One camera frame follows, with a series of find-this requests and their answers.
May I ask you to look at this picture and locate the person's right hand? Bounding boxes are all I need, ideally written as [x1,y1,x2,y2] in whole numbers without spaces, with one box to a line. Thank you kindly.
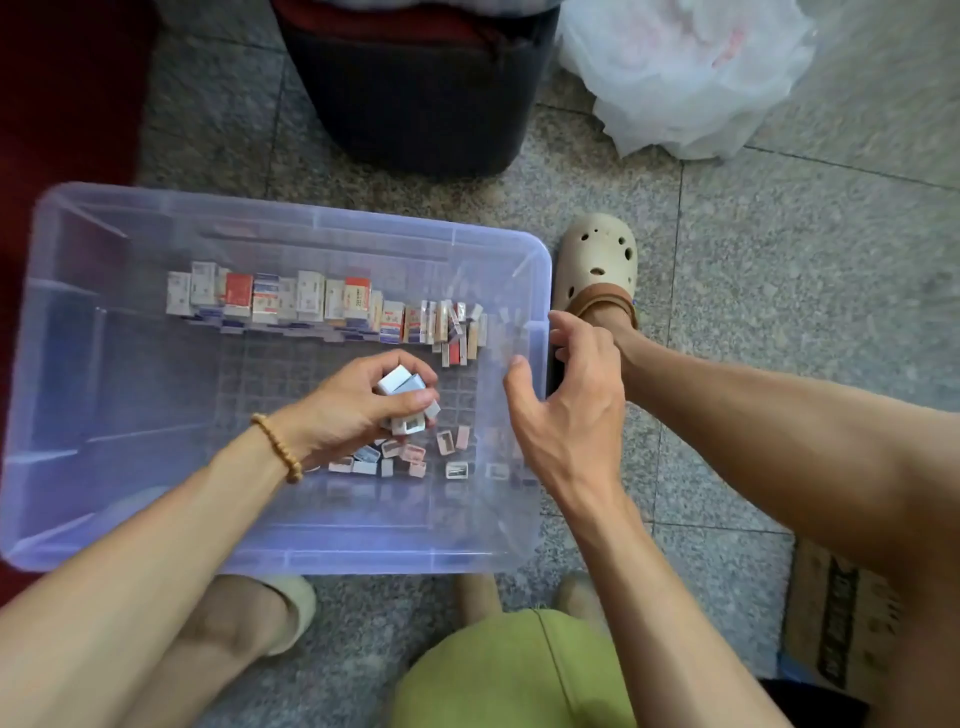
[502,310,632,522]

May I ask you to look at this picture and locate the person's left hand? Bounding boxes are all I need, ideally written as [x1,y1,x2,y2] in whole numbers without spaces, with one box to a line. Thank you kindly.
[277,349,444,474]

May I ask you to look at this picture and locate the pile of boxed erasers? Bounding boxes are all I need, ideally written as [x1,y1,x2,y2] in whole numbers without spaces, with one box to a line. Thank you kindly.
[307,427,512,482]

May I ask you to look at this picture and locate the row of erasers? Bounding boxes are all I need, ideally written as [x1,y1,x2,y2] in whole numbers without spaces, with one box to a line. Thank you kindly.
[165,261,492,369]

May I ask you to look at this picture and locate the clear plastic storage bin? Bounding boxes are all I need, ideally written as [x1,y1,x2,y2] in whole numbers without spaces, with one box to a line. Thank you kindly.
[0,183,554,576]

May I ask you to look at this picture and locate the person's left forearm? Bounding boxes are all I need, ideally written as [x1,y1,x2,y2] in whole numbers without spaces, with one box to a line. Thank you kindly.
[0,427,302,728]

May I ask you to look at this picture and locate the person's right forearm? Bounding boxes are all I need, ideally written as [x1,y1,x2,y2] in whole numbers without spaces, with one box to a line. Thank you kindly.
[562,492,789,728]

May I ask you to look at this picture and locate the person's right cream clog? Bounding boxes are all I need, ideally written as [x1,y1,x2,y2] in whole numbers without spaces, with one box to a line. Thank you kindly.
[549,211,642,395]

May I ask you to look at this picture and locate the person's cream clog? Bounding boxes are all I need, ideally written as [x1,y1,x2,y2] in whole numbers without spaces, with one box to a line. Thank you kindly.
[549,211,642,395]
[225,574,320,657]

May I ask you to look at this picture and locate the person's left cream clog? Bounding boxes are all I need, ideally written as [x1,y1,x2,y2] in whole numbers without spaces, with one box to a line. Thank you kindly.
[225,574,320,657]

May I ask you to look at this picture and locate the person's right leg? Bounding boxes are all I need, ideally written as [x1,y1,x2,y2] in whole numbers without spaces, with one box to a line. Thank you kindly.
[600,307,960,728]

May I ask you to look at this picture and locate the person's leg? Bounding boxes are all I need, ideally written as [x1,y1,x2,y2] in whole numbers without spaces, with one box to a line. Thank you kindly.
[600,307,960,728]
[112,577,302,728]

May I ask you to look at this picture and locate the person's left leg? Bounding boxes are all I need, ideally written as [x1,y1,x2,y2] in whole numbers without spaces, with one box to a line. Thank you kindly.
[112,577,302,728]

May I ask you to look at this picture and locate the flat brown cardboard piece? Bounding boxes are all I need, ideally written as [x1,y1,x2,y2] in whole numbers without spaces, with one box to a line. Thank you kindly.
[780,537,909,707]

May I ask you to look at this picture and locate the black stool red cushion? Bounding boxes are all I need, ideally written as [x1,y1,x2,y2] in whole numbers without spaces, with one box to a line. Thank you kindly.
[270,0,564,182]

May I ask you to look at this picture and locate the crumpled white plastic bag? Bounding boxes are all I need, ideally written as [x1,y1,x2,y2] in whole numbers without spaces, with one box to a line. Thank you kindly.
[558,0,819,162]

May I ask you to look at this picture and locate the red display counter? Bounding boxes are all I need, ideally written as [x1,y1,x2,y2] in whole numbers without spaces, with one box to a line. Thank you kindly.
[0,0,159,602]

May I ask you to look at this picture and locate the beaded wooden bracelet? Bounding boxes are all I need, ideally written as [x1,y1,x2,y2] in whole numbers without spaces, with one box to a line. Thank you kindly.
[249,412,306,485]

